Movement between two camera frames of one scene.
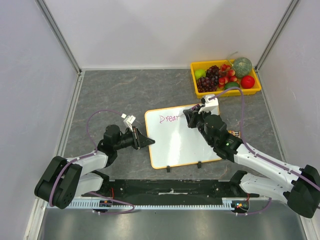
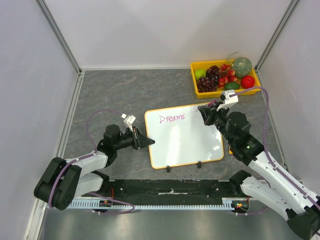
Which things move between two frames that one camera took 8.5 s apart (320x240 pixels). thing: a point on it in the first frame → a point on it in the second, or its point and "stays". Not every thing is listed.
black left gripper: x=140 y=141 stays
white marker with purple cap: x=195 y=107 → x=210 y=103
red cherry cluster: x=226 y=75 stays
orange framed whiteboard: x=176 y=143 stays
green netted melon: x=242 y=67 stays
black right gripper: x=196 y=117 → x=210 y=114
